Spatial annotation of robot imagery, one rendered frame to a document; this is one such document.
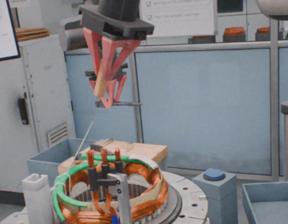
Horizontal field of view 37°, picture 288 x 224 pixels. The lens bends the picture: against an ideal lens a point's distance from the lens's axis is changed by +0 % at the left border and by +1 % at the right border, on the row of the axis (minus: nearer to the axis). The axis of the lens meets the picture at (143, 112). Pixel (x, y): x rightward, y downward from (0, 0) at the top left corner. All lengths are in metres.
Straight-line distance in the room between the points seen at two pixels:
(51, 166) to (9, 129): 2.08
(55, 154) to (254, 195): 0.56
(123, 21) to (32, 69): 2.38
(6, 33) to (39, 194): 1.15
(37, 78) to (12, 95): 0.20
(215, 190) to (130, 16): 0.46
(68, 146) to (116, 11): 0.68
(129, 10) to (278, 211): 0.47
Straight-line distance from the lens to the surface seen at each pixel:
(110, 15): 0.61
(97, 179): 0.58
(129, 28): 0.59
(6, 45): 1.74
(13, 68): 2.96
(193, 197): 0.75
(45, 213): 0.69
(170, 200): 0.73
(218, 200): 0.94
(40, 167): 1.09
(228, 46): 2.90
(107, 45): 0.61
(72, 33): 0.97
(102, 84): 0.66
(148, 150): 1.05
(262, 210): 0.86
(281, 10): 0.94
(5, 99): 3.07
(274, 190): 0.88
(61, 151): 1.20
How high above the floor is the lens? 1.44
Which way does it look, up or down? 16 degrees down
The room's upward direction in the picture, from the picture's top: 5 degrees counter-clockwise
